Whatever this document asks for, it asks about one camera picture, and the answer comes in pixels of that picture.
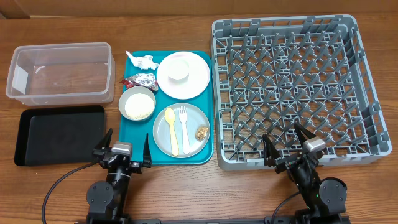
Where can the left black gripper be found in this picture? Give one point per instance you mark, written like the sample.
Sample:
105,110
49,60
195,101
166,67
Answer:
103,143

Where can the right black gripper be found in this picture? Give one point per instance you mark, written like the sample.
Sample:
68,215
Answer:
270,155

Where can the yellow plastic spoon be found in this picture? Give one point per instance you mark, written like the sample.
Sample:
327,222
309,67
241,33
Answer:
170,119

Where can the white plastic fork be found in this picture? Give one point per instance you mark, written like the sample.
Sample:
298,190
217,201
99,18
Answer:
183,119

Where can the white plastic cup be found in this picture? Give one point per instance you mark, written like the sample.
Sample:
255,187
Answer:
178,69

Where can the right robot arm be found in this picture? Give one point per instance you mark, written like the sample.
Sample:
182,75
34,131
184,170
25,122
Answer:
325,198

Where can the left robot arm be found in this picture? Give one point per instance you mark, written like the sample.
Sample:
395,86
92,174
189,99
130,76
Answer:
107,198

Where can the grey dishwasher rack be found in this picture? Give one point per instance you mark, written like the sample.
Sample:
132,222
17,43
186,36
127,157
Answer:
270,73

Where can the grey bowl with rice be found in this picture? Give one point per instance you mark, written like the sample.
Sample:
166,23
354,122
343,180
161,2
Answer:
137,103

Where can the black tray bin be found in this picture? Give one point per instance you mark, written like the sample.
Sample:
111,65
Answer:
60,135

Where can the teal serving tray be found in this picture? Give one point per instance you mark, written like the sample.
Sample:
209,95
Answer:
135,132

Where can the crumpled foil wrapper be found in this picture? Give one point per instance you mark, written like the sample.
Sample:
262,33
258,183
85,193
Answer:
146,80

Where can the grey plate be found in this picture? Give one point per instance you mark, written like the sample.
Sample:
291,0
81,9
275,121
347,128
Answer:
195,118

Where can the brown food scrap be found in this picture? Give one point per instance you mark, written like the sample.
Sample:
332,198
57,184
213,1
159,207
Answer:
201,133

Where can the crumpled white tissue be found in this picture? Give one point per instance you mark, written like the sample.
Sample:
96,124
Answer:
144,63

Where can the clear plastic bin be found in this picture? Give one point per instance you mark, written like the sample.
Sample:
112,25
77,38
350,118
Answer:
62,74

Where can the white pink-rimmed plate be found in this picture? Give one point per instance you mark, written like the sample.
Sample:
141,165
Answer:
191,86

